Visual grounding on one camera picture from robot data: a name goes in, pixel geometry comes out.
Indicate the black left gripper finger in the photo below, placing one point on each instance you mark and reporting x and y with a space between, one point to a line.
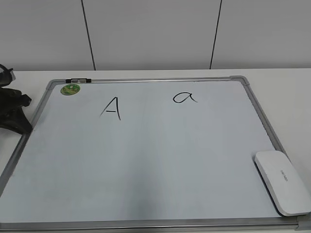
16 121

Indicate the black silver hanger clip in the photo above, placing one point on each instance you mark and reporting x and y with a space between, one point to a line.
78 80

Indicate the white magnetic whiteboard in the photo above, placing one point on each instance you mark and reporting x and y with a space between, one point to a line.
146 155

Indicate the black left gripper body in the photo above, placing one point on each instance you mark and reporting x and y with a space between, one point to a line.
10 99

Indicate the white whiteboard eraser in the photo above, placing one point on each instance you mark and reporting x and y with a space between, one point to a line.
284 184

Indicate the round green magnet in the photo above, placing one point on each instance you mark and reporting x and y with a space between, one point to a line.
70 89

